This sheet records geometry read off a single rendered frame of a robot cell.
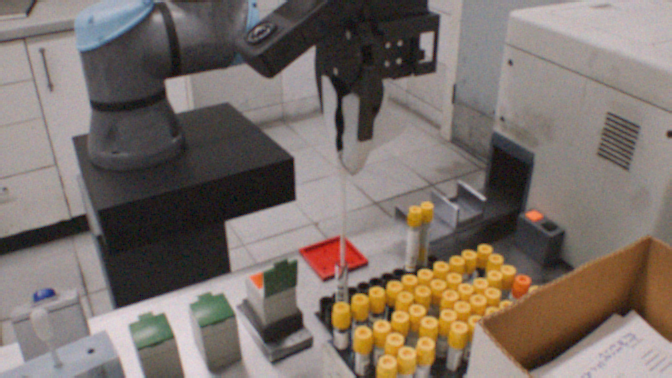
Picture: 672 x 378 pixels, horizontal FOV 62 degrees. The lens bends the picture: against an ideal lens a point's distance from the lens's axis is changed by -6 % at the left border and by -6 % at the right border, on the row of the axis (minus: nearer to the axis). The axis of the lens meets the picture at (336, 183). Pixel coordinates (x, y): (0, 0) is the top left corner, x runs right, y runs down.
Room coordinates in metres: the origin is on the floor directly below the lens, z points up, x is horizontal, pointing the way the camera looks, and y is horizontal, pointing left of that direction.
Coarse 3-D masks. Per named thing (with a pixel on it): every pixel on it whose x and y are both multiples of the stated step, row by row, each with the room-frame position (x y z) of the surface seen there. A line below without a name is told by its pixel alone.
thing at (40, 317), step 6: (36, 312) 0.33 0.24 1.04; (42, 312) 0.33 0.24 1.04; (36, 318) 0.33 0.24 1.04; (42, 318) 0.33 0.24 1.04; (48, 318) 0.33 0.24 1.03; (36, 324) 0.32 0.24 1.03; (42, 324) 0.33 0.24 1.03; (48, 324) 0.33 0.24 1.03; (36, 330) 0.33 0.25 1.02; (42, 330) 0.33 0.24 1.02; (48, 330) 0.33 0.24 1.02; (42, 336) 0.32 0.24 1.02; (48, 336) 0.33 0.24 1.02
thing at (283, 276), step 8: (280, 264) 0.45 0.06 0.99; (288, 264) 0.46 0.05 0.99; (296, 264) 0.46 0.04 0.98; (264, 272) 0.45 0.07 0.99; (272, 272) 0.45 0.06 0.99; (280, 272) 0.46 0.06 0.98; (288, 272) 0.46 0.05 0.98; (296, 272) 0.47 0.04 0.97; (264, 280) 0.45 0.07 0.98; (272, 280) 0.45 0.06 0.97; (280, 280) 0.46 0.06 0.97; (288, 280) 0.46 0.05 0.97; (296, 280) 0.47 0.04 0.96; (264, 288) 0.45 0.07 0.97; (272, 288) 0.45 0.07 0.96; (280, 288) 0.46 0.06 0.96; (288, 288) 0.46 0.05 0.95; (264, 296) 0.45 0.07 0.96
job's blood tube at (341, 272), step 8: (336, 264) 0.47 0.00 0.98; (344, 264) 0.48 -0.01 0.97; (336, 272) 0.47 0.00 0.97; (344, 272) 0.47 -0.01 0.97; (336, 280) 0.47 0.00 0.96; (344, 280) 0.47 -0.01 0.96; (336, 288) 0.47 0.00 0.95; (344, 288) 0.47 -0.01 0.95; (336, 296) 0.47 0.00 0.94; (344, 296) 0.47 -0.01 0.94
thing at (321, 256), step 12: (336, 240) 0.65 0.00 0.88; (348, 240) 0.64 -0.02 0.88; (300, 252) 0.62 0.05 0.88; (312, 252) 0.62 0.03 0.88; (324, 252) 0.62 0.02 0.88; (336, 252) 0.62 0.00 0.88; (348, 252) 0.62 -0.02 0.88; (360, 252) 0.61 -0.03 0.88; (312, 264) 0.59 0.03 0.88; (324, 264) 0.60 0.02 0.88; (348, 264) 0.60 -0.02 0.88; (360, 264) 0.59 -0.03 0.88; (324, 276) 0.57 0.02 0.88
